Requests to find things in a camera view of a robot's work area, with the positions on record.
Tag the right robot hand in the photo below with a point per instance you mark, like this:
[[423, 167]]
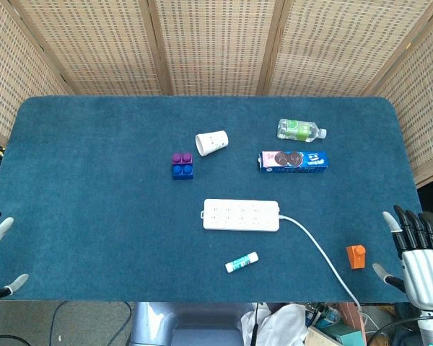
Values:
[[420, 266]]

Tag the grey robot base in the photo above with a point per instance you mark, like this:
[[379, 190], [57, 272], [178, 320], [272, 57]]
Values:
[[187, 324]]

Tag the white power strip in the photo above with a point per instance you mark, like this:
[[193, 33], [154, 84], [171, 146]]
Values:
[[241, 215]]

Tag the orange plastic block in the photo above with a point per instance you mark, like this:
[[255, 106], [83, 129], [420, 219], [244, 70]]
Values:
[[356, 256]]

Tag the teal small box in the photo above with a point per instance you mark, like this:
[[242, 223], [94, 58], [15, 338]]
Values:
[[348, 334]]

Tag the blue felt table mat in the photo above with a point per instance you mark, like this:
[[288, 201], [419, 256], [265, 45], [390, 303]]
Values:
[[130, 223]]

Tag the white crumpled cloth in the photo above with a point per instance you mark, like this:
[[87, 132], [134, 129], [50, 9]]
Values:
[[278, 326]]

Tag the blue cookie box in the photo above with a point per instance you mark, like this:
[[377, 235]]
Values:
[[293, 161]]

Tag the white green glue stick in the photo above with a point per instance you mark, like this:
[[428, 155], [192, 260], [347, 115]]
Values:
[[241, 261]]

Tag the clear plastic water bottle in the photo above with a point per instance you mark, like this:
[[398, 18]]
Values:
[[299, 130]]

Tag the blue toy brick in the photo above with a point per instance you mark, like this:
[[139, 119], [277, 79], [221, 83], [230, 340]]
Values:
[[182, 171]]

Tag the purple toy brick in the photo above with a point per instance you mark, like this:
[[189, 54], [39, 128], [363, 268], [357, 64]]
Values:
[[182, 158]]

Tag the white paper cup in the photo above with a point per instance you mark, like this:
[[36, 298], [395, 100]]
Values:
[[211, 142]]

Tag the woven bamboo folding screen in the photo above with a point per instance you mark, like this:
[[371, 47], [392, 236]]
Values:
[[216, 43]]

